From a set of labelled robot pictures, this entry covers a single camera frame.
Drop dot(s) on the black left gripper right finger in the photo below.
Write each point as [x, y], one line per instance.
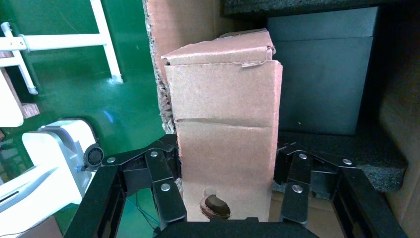
[297, 203]

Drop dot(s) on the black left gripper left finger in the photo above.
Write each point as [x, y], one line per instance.
[164, 197]

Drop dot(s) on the small cardboard box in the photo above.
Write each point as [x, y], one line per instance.
[226, 108]

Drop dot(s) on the smooth black box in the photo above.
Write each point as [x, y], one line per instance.
[325, 82]

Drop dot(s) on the large cardboard box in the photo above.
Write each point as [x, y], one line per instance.
[183, 26]

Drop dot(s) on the black foam block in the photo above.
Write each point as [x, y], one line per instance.
[374, 157]
[295, 6]

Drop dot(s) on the white robot chassis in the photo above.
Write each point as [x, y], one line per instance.
[49, 170]

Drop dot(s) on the brown wooden board piece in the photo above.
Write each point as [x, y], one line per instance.
[31, 110]

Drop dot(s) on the white rounded panel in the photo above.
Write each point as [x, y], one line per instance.
[10, 105]

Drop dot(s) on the white metal frame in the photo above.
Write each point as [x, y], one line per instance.
[65, 41]

